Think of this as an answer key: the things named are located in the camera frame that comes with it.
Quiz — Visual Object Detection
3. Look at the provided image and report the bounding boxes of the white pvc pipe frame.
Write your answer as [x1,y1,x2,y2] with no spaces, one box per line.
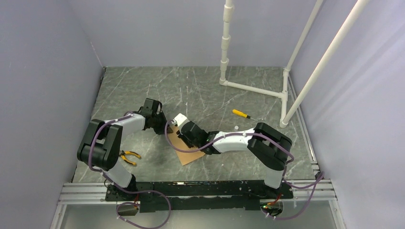
[219,0,368,128]

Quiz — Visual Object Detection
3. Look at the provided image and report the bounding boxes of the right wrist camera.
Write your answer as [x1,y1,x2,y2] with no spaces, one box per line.
[173,113,189,130]

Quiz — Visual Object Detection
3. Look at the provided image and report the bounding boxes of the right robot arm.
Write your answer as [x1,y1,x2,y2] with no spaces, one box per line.
[176,121,292,189]

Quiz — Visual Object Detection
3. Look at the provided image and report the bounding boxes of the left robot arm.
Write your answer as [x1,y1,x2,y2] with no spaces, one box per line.
[76,98,167,194]

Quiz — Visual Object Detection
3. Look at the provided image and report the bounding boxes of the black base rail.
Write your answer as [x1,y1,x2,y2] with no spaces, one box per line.
[105,180,293,213]

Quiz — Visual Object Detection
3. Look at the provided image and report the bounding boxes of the brown paper envelope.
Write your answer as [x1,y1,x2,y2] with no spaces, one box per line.
[167,125,206,166]

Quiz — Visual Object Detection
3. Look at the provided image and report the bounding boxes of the yellow handled pliers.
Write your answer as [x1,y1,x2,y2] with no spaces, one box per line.
[119,150,142,167]

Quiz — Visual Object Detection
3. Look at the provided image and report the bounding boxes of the yellow handled screwdriver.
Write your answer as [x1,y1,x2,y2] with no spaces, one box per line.
[232,109,256,121]

